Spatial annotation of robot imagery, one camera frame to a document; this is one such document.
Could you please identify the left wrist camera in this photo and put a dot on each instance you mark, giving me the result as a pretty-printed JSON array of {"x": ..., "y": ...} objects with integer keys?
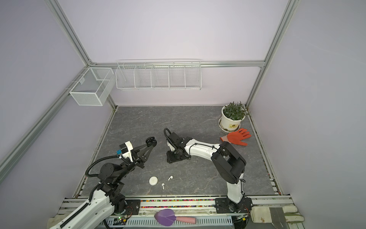
[{"x": 125, "y": 151}]

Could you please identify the red rubber glove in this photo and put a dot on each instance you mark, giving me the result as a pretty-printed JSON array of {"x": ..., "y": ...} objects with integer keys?
[{"x": 237, "y": 137}]

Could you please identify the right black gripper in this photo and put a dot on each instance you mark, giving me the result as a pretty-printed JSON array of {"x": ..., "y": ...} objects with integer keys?
[{"x": 170, "y": 158}]

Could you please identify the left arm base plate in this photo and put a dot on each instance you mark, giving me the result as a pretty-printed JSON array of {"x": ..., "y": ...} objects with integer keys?
[{"x": 128, "y": 207}]

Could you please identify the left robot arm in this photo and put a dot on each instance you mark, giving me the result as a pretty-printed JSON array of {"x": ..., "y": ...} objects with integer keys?
[{"x": 106, "y": 198}]

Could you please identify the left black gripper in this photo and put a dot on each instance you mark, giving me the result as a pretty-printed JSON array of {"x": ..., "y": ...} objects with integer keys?
[{"x": 138, "y": 157}]

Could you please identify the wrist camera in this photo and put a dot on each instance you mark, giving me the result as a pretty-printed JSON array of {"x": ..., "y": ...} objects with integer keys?
[
  {"x": 171, "y": 147},
  {"x": 125, "y": 151}
]

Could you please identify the black earbud charging case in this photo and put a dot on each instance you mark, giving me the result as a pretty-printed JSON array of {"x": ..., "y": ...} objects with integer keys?
[{"x": 151, "y": 141}]

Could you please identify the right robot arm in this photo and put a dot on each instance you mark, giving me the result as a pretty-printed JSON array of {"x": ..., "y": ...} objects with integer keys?
[{"x": 226, "y": 159}]

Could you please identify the white wire shelf basket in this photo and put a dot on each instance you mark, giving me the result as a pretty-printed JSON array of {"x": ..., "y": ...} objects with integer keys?
[{"x": 159, "y": 74}]

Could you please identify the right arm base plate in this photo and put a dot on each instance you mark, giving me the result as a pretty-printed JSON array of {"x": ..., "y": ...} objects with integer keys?
[{"x": 225, "y": 205}]

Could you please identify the white mesh box basket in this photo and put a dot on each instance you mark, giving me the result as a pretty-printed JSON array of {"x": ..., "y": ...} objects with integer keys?
[{"x": 94, "y": 86}]

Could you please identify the white earbud charging case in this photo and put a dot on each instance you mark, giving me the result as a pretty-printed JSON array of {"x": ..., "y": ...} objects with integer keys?
[{"x": 153, "y": 181}]

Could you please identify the purple scoop pink handle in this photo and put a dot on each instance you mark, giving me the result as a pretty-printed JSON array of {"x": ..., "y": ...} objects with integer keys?
[{"x": 167, "y": 217}]

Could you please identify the white plant pot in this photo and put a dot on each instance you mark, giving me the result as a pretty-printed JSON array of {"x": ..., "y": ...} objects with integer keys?
[{"x": 228, "y": 125}]

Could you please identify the green potted plant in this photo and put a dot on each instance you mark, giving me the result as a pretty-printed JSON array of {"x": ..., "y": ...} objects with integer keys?
[{"x": 235, "y": 111}]

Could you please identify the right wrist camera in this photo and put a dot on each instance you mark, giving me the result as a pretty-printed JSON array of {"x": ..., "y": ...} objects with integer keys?
[{"x": 171, "y": 147}]

